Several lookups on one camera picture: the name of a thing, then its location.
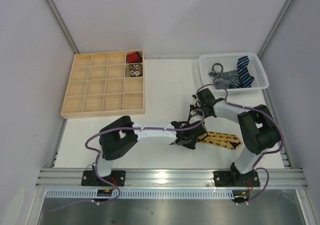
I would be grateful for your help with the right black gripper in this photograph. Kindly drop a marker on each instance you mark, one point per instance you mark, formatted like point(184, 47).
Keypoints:
point(195, 105)

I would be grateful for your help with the white plastic basket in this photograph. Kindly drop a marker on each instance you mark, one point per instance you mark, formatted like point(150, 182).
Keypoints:
point(229, 62)

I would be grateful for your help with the aluminium mounting rail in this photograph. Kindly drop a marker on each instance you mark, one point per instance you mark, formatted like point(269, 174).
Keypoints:
point(279, 179)

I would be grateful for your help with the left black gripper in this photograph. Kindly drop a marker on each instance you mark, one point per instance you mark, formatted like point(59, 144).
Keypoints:
point(187, 140)

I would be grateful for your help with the wooden compartment tray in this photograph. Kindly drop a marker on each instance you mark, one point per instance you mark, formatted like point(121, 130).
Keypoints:
point(99, 85)

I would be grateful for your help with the left aluminium frame post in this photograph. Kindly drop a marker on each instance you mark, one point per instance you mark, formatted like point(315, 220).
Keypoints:
point(61, 24)

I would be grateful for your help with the grey paisley tie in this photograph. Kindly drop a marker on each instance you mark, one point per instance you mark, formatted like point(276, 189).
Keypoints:
point(222, 78)

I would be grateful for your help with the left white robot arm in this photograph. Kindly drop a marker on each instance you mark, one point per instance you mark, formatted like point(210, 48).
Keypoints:
point(116, 139)

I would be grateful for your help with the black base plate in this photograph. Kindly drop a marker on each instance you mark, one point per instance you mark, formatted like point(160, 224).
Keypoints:
point(117, 177)
point(232, 178)

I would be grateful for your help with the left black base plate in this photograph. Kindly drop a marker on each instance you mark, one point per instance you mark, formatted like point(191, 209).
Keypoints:
point(117, 177)

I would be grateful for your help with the aluminium frame post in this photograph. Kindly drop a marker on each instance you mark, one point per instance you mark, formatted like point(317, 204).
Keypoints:
point(276, 25)
point(61, 24)

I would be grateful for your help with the rolled red tie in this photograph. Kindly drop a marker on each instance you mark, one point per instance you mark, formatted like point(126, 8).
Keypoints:
point(134, 57)

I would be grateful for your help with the white slotted cable duct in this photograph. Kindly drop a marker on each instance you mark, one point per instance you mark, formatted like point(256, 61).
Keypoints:
point(162, 194)

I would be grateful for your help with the right aluminium frame post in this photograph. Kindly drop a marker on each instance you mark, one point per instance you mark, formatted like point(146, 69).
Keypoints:
point(276, 25)

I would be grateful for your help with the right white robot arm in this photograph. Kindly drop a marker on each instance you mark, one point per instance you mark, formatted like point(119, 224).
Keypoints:
point(259, 132)

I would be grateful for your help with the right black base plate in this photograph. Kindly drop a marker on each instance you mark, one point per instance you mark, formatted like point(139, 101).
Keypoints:
point(232, 178)

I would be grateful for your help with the blue striped tie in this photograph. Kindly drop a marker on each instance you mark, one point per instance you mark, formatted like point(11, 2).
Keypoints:
point(245, 80)

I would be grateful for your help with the rolled floral tie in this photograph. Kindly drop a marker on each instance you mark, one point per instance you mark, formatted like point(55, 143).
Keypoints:
point(135, 70)

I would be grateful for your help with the yellow patterned tie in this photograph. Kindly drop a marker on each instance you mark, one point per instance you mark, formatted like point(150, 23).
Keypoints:
point(218, 139)

